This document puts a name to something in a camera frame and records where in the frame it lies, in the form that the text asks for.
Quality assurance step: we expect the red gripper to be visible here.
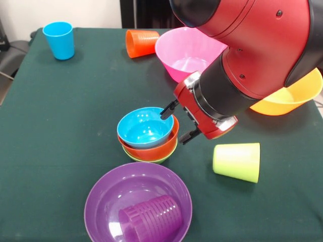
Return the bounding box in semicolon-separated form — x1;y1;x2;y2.
159;71;239;146

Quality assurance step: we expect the blue plastic bowl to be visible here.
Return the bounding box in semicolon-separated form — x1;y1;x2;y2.
117;106;175;149

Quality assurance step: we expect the green plastic bowl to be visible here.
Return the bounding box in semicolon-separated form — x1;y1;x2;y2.
122;141;178;164

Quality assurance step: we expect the orange plastic bowl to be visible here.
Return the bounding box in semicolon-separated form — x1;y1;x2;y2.
117;114;180;161

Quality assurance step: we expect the lime green plastic cup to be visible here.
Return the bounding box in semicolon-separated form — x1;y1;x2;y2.
212;142;261;184

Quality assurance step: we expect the orange plastic cup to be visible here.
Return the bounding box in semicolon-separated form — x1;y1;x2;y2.
125;29;161;58

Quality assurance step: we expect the purple plastic cup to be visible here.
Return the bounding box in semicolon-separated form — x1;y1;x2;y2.
118;194;183;242

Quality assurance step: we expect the purple plastic bowl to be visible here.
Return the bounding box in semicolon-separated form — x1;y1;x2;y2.
84;162;193;242

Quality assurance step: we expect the pink plastic bowl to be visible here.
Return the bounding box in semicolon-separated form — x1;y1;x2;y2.
154;27;229;83

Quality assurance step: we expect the dark green tablecloth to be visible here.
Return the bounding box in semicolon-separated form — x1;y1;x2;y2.
0;27;323;242

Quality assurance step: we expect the yellow plastic bowl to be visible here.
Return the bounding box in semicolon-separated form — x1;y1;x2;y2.
249;67;323;116

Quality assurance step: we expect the blue plastic cup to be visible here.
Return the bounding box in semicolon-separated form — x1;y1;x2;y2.
42;21;75;61

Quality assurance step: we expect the grey chair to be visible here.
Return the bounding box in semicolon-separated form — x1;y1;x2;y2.
0;19;33;81

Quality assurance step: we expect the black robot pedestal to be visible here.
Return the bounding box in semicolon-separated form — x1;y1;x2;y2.
120;0;186;29

